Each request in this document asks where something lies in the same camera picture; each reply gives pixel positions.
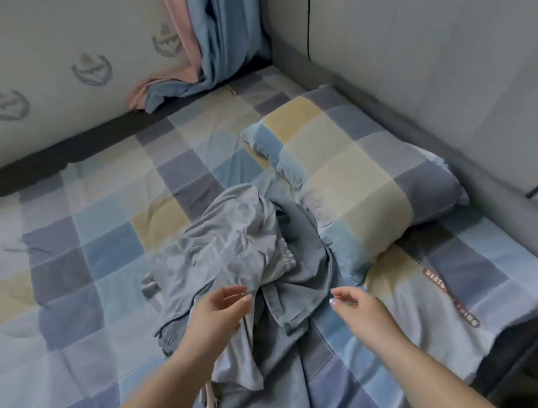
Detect person's left hand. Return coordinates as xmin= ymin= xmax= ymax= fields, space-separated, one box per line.
xmin=177 ymin=282 xmax=263 ymax=371

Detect person's right hand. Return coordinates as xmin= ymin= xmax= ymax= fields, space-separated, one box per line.
xmin=327 ymin=278 xmax=411 ymax=353

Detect person's right forearm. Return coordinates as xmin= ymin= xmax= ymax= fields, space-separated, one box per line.
xmin=385 ymin=317 xmax=504 ymax=408

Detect light grey crumpled garment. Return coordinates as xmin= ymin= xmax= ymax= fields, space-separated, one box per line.
xmin=129 ymin=178 xmax=316 ymax=407

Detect blue grey denim trousers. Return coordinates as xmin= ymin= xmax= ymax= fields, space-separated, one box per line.
xmin=149 ymin=176 xmax=359 ymax=408

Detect checked pillow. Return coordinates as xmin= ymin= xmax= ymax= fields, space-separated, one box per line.
xmin=234 ymin=67 xmax=479 ymax=299

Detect checked bed sheet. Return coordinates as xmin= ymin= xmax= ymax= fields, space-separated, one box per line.
xmin=0 ymin=27 xmax=538 ymax=408

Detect dark grey mattress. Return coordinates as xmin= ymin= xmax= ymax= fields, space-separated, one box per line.
xmin=0 ymin=27 xmax=538 ymax=408

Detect pink curtain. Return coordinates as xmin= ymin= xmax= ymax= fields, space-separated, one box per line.
xmin=113 ymin=0 xmax=209 ymax=113

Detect grey upholstered headboard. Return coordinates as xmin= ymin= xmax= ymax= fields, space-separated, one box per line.
xmin=258 ymin=0 xmax=538 ymax=336

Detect blue curtain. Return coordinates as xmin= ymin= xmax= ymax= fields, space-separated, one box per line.
xmin=130 ymin=0 xmax=280 ymax=115

